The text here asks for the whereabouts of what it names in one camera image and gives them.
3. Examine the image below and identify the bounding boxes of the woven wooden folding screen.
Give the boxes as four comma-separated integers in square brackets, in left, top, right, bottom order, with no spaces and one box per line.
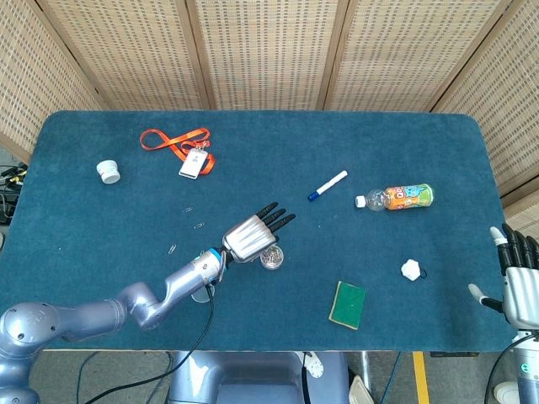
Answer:
[0,0,539,237]

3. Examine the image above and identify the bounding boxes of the orange lanyard strap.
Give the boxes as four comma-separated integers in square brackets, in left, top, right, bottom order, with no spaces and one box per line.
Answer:
[140,127,216,176]

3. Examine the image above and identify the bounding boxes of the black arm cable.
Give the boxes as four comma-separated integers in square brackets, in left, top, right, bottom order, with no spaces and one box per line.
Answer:
[75,284,216,404]
[483,334,526,404]

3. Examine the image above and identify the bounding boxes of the small white plastic jar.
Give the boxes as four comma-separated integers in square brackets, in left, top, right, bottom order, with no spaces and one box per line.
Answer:
[95,159,121,185]

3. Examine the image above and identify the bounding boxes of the black cables with yellow plug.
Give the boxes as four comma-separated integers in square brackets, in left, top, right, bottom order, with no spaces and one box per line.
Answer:
[0,163,29,187]

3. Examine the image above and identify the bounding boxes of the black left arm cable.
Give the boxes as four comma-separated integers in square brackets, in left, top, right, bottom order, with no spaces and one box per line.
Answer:
[75,284,216,404]

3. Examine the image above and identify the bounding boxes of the blue floor cable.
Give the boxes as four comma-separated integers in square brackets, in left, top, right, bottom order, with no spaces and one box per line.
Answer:
[381,351,403,404]

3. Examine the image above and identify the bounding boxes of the empty orange label plastic bottle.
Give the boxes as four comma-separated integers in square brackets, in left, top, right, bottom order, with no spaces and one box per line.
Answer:
[355,183,435,212]

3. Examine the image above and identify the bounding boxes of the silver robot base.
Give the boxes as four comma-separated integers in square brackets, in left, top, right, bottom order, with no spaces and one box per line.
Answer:
[167,351,350,404]

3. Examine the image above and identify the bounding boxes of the white badge card holder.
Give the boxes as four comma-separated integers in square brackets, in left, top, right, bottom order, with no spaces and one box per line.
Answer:
[178,149,208,180]

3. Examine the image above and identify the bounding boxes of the white marker with blue cap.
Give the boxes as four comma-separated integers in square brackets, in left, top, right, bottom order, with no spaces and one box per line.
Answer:
[307,169,349,202]

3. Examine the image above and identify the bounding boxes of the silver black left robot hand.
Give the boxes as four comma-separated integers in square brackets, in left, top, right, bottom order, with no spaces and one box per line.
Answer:
[221,201,296,264]

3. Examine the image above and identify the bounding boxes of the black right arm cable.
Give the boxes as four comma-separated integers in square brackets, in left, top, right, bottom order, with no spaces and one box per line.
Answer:
[483,334,526,404]

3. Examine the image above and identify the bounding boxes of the blue table cloth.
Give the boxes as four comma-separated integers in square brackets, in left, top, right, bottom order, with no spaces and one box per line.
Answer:
[0,109,517,353]

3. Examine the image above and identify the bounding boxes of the small clear round container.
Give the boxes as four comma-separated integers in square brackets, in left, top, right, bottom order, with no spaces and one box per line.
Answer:
[259,245,285,271]

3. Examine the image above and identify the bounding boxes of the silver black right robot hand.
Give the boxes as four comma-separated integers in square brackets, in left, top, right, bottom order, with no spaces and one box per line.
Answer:
[468,224,539,331]

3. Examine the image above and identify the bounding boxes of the green and yellow sponge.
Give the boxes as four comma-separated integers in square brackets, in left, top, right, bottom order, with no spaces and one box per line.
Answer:
[328,280,366,329]

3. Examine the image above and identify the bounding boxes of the small white faceted object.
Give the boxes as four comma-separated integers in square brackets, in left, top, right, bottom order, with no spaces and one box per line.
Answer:
[400,259,423,281]

